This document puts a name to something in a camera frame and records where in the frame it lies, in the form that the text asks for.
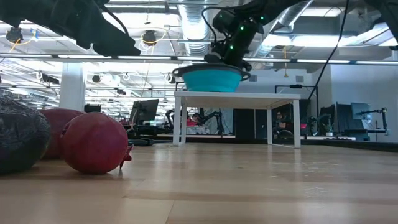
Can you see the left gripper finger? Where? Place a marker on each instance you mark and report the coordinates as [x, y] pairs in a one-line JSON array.
[[118, 46]]

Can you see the blue collapsible colander bowl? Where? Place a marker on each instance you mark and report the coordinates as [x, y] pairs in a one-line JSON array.
[[211, 82]]

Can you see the black kitchen knife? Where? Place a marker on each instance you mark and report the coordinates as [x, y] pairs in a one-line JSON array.
[[143, 142]]

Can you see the dark red pomegranate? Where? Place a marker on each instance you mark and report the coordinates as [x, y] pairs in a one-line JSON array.
[[93, 143]]

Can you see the red apple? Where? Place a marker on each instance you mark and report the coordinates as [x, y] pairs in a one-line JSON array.
[[57, 130]]

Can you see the dark purple wrinkled fruit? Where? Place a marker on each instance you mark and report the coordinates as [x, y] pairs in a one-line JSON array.
[[18, 137]]

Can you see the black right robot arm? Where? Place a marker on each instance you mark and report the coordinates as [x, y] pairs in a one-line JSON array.
[[273, 6]]

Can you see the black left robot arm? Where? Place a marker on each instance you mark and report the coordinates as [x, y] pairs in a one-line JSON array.
[[18, 9]]

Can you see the white perforated metal shelf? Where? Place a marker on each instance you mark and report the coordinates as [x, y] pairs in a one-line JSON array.
[[233, 99]]

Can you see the white pillar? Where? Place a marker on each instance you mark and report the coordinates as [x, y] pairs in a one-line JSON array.
[[71, 93]]

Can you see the black cabinet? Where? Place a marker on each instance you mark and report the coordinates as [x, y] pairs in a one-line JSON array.
[[92, 108]]

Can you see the black computer monitor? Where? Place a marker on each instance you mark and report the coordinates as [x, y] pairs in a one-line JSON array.
[[146, 110]]

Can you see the person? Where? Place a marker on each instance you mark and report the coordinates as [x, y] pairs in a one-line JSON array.
[[192, 121], [280, 119]]

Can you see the grey monitor back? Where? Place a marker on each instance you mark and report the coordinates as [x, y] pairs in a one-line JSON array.
[[360, 110]]

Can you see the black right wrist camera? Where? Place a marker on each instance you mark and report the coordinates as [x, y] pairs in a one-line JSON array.
[[224, 21]]

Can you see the silver ventilation duct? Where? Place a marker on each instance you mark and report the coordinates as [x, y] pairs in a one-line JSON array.
[[194, 28]]

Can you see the thin black stand frame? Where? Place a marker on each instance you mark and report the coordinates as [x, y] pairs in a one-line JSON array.
[[295, 86]]

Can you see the long ceiling light rail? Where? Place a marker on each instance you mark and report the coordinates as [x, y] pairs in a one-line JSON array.
[[326, 61]]

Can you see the black aluminium table frame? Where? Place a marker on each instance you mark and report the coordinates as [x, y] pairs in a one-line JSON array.
[[342, 143]]

